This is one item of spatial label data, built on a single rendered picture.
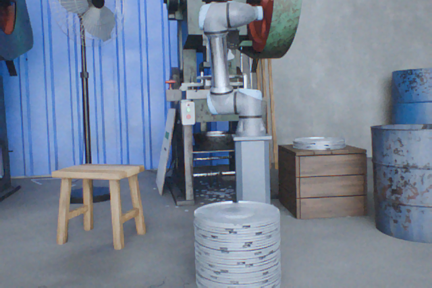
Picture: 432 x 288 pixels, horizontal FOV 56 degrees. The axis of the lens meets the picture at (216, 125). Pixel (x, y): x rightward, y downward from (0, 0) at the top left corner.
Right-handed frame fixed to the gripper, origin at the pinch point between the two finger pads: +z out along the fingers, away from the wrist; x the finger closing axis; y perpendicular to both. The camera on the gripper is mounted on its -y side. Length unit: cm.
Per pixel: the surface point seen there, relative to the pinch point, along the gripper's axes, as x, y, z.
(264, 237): -139, -24, 10
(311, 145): -60, 35, 27
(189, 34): 25.5, -17.1, -9.9
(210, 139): -5, -6, 52
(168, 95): -2.0, -33.9, 20.5
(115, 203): -83, -68, 35
